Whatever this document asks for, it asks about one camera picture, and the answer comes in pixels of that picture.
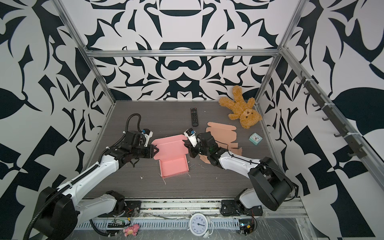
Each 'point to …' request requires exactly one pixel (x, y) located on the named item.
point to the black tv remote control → (194, 117)
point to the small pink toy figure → (131, 230)
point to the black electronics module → (246, 226)
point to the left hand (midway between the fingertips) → (157, 147)
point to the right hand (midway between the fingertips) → (185, 143)
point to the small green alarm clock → (255, 138)
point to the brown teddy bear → (242, 109)
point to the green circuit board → (120, 221)
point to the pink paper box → (171, 155)
